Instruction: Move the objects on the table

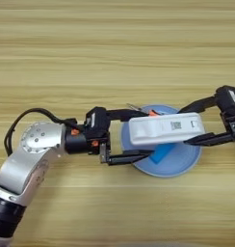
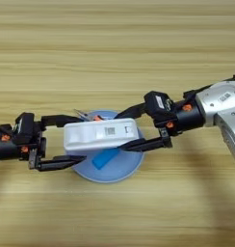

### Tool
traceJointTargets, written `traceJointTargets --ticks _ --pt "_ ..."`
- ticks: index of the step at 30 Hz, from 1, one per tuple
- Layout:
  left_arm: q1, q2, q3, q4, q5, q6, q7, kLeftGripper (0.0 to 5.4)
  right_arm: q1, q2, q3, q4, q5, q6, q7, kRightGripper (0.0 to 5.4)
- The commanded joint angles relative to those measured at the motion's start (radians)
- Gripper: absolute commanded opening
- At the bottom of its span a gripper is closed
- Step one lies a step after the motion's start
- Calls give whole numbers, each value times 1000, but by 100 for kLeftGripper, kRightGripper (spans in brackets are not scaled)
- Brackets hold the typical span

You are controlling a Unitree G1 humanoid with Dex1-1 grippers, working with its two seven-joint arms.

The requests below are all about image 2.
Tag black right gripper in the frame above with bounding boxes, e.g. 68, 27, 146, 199
114, 96, 208, 152

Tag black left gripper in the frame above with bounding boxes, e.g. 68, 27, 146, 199
0, 114, 88, 172

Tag orange black handled pliers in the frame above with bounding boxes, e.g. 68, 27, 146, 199
73, 108, 104, 123

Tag white rectangular plastic case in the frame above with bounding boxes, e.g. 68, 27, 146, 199
63, 118, 140, 152

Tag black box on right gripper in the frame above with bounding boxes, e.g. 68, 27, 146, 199
144, 91, 175, 123

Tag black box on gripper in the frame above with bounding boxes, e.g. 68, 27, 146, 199
144, 91, 175, 123
13, 112, 37, 145

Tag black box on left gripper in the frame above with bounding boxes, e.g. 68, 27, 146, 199
13, 112, 37, 145

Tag light blue round plate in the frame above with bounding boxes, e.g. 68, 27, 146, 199
70, 110, 146, 184

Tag blue rectangular block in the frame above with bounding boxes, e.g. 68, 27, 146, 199
91, 148, 121, 171

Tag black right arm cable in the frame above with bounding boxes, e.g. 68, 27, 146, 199
183, 74, 235, 99

